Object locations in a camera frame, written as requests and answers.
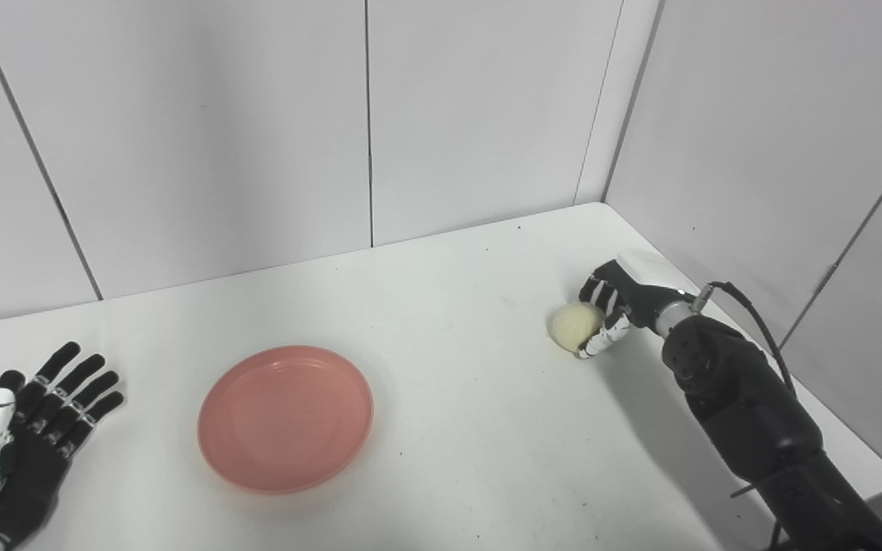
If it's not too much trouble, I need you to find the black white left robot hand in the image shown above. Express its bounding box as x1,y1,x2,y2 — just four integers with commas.
0,341,126,549

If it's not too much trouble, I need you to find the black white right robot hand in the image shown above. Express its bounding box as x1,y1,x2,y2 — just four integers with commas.
576,259,680,360

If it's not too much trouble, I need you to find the cream steamed bun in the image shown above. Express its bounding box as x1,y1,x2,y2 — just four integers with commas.
547,301,607,354

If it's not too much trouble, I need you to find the pink round plate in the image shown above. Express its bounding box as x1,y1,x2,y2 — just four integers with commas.
197,345,375,496

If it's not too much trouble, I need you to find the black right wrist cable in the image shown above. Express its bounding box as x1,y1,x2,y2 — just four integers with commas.
689,280,799,399

